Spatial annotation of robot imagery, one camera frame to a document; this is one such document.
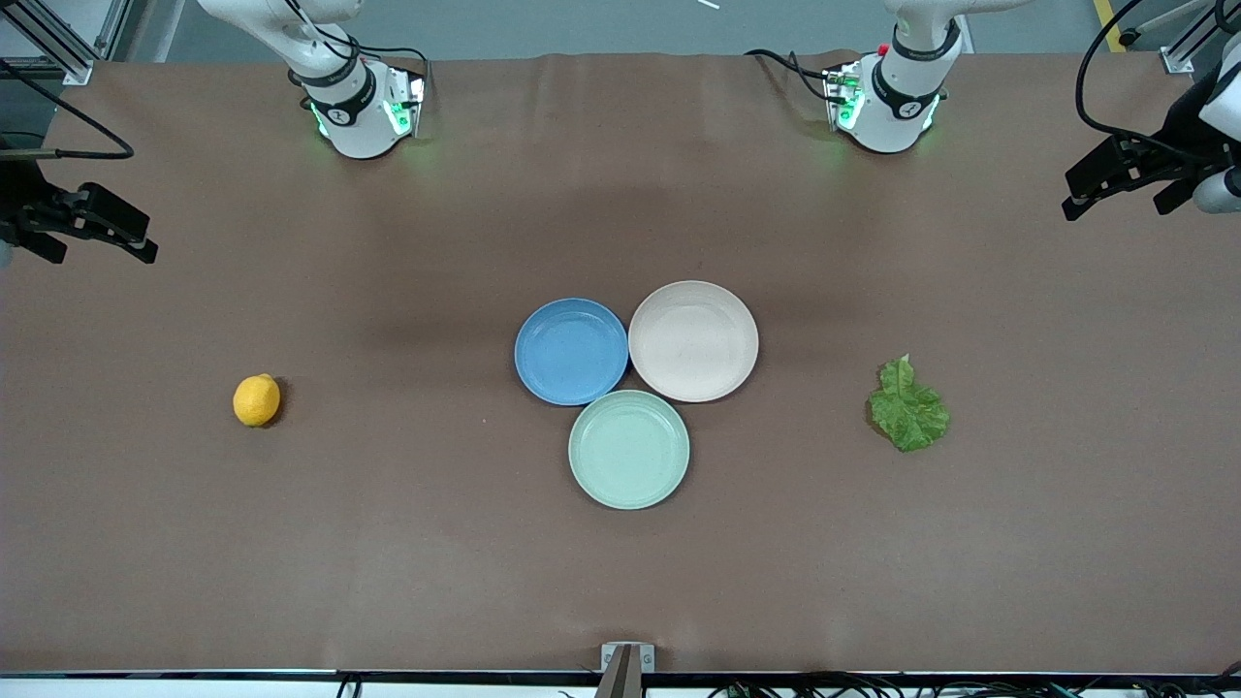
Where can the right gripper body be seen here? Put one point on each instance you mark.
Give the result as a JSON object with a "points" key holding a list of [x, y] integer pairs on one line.
{"points": [[19, 208]]}

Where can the yellow lemon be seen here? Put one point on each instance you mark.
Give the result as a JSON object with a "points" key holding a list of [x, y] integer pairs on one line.
{"points": [[257, 400]]}

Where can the green lettuce leaf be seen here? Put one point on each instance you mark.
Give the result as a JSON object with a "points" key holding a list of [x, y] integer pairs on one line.
{"points": [[909, 412]]}

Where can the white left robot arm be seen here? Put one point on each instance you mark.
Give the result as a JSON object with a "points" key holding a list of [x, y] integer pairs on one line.
{"points": [[897, 116]]}

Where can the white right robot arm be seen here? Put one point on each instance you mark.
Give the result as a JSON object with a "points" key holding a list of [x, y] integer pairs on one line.
{"points": [[354, 126]]}

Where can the brown table cloth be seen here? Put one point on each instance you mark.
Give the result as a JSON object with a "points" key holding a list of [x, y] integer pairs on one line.
{"points": [[388, 533]]}

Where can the beige plate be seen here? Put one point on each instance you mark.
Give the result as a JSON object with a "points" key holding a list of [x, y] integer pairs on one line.
{"points": [[693, 341]]}

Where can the blue plate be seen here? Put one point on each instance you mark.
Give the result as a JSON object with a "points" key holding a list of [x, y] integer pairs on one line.
{"points": [[572, 351]]}

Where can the mint green plate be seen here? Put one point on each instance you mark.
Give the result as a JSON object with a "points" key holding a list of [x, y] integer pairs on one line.
{"points": [[630, 451]]}

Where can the aluminium frame profile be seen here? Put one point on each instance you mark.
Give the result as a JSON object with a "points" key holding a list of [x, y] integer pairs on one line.
{"points": [[1178, 58], [68, 58]]}

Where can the grey metal camera bracket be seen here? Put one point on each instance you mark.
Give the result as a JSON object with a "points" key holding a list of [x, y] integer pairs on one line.
{"points": [[627, 669]]}

